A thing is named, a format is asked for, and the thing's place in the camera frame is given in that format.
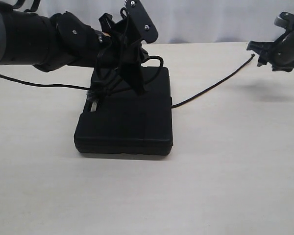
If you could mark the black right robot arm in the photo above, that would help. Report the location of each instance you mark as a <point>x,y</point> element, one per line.
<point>286,51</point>

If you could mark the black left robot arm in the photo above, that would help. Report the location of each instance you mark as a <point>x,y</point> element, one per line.
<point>49,43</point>

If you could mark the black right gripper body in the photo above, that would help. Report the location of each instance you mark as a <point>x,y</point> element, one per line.
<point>266,52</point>

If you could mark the black wrist camera mount plate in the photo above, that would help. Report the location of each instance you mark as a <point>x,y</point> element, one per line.
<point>142,22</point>

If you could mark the black plastic carrying case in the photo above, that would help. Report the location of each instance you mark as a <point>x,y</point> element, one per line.
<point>125,123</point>

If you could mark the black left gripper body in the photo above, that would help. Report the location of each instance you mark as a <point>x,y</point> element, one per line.
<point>119,64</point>

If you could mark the white curtain backdrop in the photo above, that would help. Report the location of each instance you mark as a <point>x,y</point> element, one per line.
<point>188,21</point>

